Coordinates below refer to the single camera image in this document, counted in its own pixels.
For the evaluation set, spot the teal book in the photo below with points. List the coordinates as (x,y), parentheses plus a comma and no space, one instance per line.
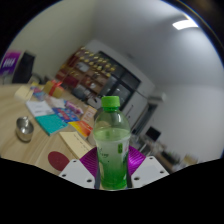
(50,124)

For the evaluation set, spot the white booklet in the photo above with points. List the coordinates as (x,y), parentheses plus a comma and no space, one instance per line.
(39,108)

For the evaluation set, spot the pale yellow book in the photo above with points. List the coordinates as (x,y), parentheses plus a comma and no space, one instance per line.
(24,93)

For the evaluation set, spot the wooden shelf unit with trophies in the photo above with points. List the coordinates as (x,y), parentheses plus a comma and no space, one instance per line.
(83,71)

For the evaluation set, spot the ceiling light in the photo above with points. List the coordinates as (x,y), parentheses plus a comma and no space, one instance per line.
(185,24)

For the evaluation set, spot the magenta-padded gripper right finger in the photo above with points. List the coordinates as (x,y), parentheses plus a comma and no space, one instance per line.
(148,171)

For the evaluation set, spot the orange book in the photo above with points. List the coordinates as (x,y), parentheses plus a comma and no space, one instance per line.
(80,128)

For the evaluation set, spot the small steel cup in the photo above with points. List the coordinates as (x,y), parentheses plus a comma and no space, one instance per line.
(24,130)

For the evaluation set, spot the purple sign board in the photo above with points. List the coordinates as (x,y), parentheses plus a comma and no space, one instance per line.
(10,62)

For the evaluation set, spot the long wooden side desk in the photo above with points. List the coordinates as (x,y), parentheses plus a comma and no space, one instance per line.
(166,155)

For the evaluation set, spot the yellow gift box red ribbon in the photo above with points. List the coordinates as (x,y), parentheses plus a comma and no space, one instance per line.
(53,89)

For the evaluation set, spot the blue colourful magazine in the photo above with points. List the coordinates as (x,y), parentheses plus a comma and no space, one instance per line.
(66,115)

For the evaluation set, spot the pale yellow flat booklet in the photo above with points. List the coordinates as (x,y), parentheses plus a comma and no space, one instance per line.
(76,144)

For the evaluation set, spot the black framed glass door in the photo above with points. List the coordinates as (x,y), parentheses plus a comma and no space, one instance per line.
(125,83)

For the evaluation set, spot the beige standing card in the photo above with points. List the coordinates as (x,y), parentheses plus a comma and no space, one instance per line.
(89,115)

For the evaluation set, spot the white air conditioner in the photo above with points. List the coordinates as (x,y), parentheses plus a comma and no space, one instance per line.
(157,96)

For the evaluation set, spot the green drink bottle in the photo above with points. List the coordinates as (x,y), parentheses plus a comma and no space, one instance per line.
(111,146)

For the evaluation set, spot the pink box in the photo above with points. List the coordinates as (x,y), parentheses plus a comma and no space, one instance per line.
(74,107)

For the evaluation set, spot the black computer monitor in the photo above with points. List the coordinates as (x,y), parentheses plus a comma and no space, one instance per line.
(153,133)

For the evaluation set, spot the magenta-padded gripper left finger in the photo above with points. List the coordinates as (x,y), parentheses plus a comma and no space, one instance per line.
(76,173)

